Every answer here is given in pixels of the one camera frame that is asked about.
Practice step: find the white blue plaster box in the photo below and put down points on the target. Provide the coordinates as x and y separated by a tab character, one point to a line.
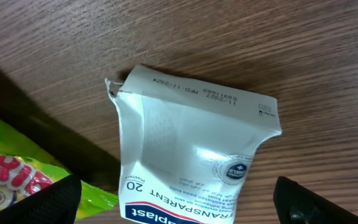
186	146

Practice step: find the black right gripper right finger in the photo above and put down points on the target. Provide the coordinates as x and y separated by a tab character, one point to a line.
296	204

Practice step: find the Haribo gummy candy bag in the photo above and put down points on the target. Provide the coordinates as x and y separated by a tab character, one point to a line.
25	169

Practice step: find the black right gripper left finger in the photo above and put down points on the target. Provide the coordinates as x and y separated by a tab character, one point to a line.
57	204

